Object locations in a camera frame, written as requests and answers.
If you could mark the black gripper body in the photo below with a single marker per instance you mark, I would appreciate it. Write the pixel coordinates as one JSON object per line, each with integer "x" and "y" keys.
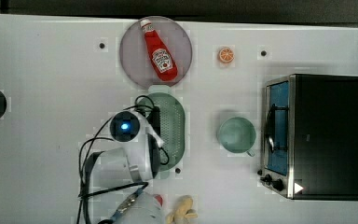
{"x": 152, "y": 115}

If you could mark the mint green strainer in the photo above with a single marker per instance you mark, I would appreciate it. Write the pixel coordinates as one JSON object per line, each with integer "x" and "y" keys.
{"x": 172, "y": 127}

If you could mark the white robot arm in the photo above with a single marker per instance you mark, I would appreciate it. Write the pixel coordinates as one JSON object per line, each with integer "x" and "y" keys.
{"x": 113, "y": 181}

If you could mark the grey round plate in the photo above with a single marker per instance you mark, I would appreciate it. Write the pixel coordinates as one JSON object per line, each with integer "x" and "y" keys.
{"x": 134, "y": 57}

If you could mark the red ketchup bottle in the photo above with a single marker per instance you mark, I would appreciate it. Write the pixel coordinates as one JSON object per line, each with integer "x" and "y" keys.
{"x": 159, "y": 55}

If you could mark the red toy strawberry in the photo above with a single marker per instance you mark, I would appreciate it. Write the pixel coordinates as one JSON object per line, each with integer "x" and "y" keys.
{"x": 159, "y": 199}

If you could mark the mint green mug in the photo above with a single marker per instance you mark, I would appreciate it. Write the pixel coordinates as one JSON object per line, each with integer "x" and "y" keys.
{"x": 237, "y": 135}

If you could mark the yellow banana toy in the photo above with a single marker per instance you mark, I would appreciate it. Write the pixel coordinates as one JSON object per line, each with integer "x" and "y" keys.
{"x": 183, "y": 212}

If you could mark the orange slice toy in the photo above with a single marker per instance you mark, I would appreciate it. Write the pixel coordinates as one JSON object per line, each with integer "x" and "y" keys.
{"x": 226, "y": 55}

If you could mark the black toaster oven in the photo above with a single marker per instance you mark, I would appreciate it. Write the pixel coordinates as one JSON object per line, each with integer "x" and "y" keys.
{"x": 310, "y": 137}

